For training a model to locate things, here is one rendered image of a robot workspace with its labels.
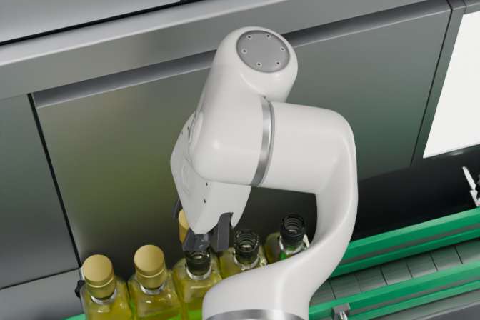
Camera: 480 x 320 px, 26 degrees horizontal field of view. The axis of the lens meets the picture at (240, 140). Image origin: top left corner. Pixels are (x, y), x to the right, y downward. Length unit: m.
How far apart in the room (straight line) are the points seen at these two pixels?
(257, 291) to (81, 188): 0.50
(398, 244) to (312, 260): 0.64
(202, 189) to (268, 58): 0.17
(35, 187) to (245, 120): 0.49
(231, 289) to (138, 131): 0.42
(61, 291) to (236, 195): 0.52
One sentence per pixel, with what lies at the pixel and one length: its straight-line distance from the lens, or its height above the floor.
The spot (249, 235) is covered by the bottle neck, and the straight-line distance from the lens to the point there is 1.22.
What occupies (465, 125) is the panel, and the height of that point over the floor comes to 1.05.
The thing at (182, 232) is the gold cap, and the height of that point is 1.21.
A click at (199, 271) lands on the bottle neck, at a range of 1.22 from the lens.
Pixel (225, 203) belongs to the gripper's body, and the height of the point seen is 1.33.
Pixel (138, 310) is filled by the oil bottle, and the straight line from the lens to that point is 1.25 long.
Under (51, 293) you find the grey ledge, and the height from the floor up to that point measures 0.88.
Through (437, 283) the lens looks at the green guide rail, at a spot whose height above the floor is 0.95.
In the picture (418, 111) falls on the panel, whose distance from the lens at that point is 1.34.
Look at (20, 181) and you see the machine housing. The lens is 1.28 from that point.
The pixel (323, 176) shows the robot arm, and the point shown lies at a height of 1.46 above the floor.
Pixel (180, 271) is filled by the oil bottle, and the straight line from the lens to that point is 1.25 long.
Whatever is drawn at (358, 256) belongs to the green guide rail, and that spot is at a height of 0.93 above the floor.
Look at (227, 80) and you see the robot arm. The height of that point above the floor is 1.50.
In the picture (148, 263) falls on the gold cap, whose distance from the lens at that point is 1.18.
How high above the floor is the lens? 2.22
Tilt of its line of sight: 57 degrees down
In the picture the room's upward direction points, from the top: straight up
